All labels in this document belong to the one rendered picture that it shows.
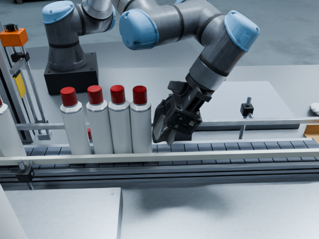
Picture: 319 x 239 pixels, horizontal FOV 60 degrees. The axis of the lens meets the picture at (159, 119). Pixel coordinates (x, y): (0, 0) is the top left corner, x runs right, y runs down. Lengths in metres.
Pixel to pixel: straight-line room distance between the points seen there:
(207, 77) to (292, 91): 0.71
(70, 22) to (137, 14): 0.61
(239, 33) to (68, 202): 0.51
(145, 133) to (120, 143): 0.08
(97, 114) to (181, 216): 0.31
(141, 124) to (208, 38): 0.25
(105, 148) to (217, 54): 0.36
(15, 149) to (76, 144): 0.16
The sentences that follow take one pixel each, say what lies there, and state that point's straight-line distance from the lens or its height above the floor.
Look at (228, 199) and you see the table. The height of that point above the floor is 0.83.
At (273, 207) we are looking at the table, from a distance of 0.76.
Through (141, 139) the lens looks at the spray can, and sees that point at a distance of 0.69.
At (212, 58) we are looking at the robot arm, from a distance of 0.57.
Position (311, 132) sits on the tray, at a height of 0.84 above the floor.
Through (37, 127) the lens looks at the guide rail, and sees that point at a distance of 0.79.
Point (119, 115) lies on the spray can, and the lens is 0.66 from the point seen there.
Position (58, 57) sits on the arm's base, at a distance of 1.15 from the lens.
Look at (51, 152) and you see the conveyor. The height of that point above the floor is 0.88.
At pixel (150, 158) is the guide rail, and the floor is 0.91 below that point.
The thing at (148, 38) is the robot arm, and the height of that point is 1.22.
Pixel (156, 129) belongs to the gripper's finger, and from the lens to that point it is 0.69.
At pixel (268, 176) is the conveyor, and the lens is 0.81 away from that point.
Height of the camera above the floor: 1.40
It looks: 36 degrees down
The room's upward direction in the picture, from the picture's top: straight up
